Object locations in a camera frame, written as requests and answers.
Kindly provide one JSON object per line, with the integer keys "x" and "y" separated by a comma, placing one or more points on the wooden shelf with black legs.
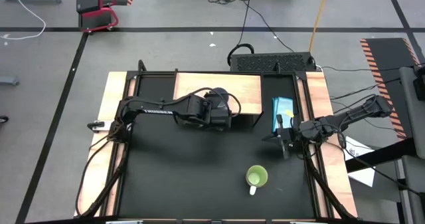
{"x": 245, "y": 91}

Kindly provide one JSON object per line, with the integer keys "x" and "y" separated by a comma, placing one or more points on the black and silver clamp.
{"x": 96, "y": 125}

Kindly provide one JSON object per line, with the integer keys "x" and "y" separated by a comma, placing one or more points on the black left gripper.
{"x": 216, "y": 114}

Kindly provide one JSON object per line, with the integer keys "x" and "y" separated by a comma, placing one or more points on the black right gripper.
{"x": 290, "y": 134}

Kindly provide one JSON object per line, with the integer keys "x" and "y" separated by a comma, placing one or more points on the red and black cart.
{"x": 96, "y": 8}

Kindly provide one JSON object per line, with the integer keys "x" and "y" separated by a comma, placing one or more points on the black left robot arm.
{"x": 156, "y": 109}

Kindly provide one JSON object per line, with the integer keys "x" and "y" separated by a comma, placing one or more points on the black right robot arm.
{"x": 348, "y": 116}

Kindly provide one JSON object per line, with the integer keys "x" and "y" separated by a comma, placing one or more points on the grey table foot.
{"x": 10, "y": 80}

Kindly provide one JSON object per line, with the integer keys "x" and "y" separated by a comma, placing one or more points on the black aluminium frame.
{"x": 156, "y": 73}

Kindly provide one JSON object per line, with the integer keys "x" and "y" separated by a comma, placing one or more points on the blue packet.
{"x": 282, "y": 107}

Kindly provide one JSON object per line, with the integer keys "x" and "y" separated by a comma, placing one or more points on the grey desk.
{"x": 411, "y": 124}

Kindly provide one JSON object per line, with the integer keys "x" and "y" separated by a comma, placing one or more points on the green ribbed mug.
{"x": 256, "y": 175}

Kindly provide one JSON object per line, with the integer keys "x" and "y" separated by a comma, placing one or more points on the white paper sheet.
{"x": 360, "y": 171}

